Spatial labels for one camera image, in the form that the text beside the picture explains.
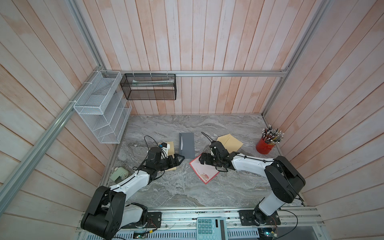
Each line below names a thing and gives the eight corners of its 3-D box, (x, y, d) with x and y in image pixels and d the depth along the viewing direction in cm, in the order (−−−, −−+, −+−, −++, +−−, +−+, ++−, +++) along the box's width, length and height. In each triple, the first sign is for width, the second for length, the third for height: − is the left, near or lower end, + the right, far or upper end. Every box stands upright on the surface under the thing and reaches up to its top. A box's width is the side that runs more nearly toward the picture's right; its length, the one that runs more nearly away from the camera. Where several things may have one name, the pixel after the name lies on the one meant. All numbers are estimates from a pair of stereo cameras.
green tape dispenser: (113, 182, 88) (109, 178, 83) (117, 170, 93) (113, 166, 88) (126, 182, 88) (122, 178, 83) (129, 170, 93) (126, 166, 88)
